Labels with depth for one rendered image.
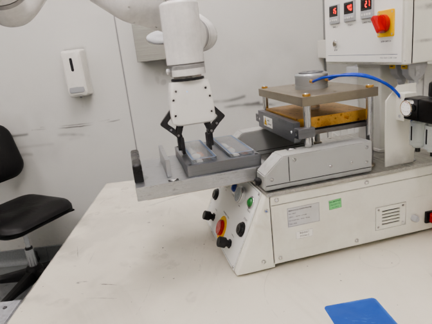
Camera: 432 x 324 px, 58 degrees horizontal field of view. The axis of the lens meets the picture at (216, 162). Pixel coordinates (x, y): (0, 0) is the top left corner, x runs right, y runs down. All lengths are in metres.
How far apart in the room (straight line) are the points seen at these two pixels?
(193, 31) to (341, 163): 0.42
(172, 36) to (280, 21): 1.60
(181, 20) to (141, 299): 0.58
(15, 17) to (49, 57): 1.44
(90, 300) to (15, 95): 1.88
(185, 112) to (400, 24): 0.48
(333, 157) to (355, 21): 0.36
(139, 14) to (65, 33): 1.56
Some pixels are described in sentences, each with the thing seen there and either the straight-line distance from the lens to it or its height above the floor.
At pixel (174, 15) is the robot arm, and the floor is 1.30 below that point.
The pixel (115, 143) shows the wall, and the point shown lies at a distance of 2.49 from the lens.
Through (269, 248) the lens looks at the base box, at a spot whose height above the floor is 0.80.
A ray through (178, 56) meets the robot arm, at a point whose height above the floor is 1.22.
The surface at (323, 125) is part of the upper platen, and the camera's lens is 0.91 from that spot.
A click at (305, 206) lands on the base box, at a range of 0.86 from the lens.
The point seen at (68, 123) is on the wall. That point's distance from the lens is 2.54.
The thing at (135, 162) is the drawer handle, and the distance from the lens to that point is 0.86.
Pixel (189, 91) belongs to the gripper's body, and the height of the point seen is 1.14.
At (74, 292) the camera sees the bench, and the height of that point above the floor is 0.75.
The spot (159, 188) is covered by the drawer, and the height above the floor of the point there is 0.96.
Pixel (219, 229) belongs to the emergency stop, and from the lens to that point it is 0.99.
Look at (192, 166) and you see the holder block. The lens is 0.83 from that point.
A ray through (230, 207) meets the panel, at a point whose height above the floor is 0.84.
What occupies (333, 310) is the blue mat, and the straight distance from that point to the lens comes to 0.78.
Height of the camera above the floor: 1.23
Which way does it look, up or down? 16 degrees down
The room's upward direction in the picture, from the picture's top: 6 degrees counter-clockwise
